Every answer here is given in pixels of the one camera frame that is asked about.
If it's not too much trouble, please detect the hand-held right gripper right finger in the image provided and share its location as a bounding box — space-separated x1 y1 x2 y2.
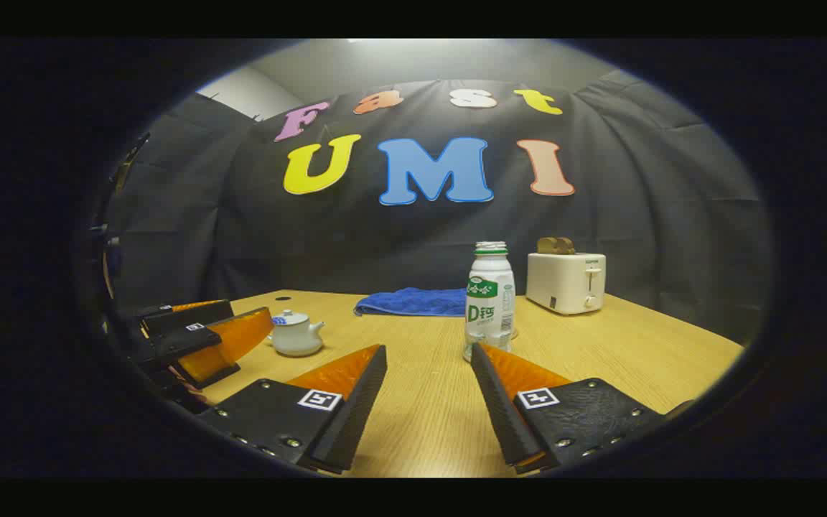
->
470 342 674 475

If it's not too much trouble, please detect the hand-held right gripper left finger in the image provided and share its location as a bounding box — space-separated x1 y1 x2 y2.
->
198 344 388 475

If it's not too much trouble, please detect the white ceramic teacup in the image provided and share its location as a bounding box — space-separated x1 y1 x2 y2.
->
268 320 326 358

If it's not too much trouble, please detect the white green-label water bottle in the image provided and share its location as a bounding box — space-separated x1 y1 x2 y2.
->
463 241 516 363

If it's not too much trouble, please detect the blue towel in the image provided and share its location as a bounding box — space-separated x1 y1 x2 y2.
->
353 288 469 317

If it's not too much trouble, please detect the white toaster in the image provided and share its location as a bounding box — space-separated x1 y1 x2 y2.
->
526 251 607 315

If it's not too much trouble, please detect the black backdrop cloth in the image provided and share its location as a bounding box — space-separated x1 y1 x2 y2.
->
108 79 773 345

